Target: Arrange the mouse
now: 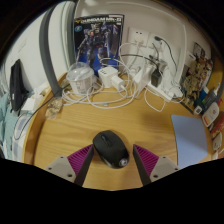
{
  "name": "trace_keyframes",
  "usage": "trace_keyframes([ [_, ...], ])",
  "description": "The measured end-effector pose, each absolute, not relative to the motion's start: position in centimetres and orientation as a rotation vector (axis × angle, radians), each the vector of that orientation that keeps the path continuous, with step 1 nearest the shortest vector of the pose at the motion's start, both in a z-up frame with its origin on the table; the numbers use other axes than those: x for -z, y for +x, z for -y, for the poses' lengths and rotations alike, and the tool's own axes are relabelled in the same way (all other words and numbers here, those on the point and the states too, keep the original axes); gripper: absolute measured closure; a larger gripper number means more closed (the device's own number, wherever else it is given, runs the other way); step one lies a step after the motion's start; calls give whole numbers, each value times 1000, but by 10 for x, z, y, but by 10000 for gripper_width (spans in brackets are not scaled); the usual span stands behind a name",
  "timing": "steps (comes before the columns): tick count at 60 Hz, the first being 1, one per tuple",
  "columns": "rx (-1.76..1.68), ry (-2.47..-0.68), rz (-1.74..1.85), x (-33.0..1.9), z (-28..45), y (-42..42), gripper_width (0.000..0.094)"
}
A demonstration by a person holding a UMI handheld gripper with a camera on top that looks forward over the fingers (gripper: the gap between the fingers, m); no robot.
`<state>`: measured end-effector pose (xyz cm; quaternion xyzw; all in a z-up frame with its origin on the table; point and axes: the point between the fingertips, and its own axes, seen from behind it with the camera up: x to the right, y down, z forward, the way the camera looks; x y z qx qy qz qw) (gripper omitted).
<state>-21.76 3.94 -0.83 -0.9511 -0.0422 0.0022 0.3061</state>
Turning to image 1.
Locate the black bag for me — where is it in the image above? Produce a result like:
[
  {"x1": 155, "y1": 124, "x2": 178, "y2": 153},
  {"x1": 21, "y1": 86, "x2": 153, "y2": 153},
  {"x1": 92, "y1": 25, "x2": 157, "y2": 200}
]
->
[{"x1": 9, "y1": 59, "x2": 29, "y2": 113}]

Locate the dark white-nozzle bottle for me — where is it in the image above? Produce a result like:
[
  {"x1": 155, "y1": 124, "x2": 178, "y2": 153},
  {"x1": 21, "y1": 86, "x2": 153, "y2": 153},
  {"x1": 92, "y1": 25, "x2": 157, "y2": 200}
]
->
[{"x1": 202, "y1": 85, "x2": 222, "y2": 108}]

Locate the clear lidded plastic container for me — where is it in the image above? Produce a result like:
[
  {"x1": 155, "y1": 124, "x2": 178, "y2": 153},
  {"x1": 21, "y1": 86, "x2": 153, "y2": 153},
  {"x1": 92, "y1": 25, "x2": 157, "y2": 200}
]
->
[{"x1": 65, "y1": 61, "x2": 96, "y2": 95}]

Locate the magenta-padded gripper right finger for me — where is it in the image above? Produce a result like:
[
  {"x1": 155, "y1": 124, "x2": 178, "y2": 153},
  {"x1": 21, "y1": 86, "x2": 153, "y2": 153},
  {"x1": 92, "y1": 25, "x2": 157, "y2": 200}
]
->
[{"x1": 132, "y1": 143, "x2": 181, "y2": 187}]

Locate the black computer mouse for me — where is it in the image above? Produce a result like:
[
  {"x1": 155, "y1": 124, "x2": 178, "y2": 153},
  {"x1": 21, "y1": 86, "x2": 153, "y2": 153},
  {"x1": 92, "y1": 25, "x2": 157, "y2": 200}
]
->
[{"x1": 92, "y1": 129, "x2": 130, "y2": 170}]

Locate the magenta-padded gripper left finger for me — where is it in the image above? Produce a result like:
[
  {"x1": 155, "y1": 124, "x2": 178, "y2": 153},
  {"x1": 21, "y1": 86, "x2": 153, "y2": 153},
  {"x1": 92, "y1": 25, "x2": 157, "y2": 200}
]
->
[{"x1": 44, "y1": 143, "x2": 95, "y2": 187}]

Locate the robot model kit box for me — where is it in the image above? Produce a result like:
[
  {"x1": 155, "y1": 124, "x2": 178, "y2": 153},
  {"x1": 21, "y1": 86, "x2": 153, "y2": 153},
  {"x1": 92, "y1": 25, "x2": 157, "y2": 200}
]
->
[{"x1": 73, "y1": 13, "x2": 125, "y2": 77}]

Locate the white wall socket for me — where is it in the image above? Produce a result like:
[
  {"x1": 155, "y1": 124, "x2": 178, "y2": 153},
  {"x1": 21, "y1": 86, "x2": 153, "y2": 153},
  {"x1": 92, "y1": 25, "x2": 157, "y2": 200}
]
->
[
  {"x1": 148, "y1": 32, "x2": 168, "y2": 52},
  {"x1": 127, "y1": 27, "x2": 151, "y2": 48}
]

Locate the black power adapter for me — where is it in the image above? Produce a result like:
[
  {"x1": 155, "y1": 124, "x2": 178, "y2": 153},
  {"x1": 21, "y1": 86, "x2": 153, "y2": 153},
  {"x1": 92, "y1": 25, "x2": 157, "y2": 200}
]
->
[{"x1": 150, "y1": 68, "x2": 163, "y2": 88}]

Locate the dark grey metal desk frame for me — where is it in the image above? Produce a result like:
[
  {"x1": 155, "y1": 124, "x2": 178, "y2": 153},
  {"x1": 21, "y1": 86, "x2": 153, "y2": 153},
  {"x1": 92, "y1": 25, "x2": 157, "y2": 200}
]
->
[{"x1": 39, "y1": 3, "x2": 63, "y2": 98}]

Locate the tangled white charging cable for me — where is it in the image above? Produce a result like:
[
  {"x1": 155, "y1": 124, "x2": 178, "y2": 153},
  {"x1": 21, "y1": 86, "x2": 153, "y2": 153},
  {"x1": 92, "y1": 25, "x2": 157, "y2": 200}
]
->
[{"x1": 61, "y1": 43, "x2": 140, "y2": 110}]

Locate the white cable loop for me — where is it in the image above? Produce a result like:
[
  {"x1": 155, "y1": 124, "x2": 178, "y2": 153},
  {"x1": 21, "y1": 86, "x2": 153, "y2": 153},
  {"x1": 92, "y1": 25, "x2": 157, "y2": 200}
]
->
[{"x1": 143, "y1": 87, "x2": 167, "y2": 113}]

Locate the small white charger plug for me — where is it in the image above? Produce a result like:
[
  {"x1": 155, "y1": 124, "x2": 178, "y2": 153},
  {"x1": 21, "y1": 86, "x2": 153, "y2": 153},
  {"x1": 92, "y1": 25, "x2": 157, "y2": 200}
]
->
[{"x1": 110, "y1": 75, "x2": 126, "y2": 92}]

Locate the light blue mouse pad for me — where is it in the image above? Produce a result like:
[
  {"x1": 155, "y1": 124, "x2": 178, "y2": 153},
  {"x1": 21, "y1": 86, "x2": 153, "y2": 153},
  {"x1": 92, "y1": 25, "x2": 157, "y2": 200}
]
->
[{"x1": 170, "y1": 114, "x2": 208, "y2": 169}]

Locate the clear snack bag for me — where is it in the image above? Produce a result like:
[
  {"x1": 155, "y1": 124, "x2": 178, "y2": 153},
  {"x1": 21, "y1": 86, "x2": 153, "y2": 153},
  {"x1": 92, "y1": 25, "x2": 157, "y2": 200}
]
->
[{"x1": 44, "y1": 98, "x2": 64, "y2": 120}]

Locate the black cable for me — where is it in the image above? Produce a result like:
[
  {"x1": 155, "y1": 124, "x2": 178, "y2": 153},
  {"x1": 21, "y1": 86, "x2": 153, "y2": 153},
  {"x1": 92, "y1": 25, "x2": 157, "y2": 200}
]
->
[{"x1": 119, "y1": 52, "x2": 158, "y2": 65}]

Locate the teal cloth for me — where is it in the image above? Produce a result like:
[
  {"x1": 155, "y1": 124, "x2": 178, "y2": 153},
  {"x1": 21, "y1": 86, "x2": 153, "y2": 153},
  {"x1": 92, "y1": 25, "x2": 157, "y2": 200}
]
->
[{"x1": 0, "y1": 93, "x2": 19, "y2": 159}]

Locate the white power strip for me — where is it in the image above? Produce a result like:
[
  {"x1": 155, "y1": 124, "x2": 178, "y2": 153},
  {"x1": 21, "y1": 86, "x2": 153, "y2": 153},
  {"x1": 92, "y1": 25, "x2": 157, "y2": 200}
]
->
[{"x1": 145, "y1": 81, "x2": 175, "y2": 102}]

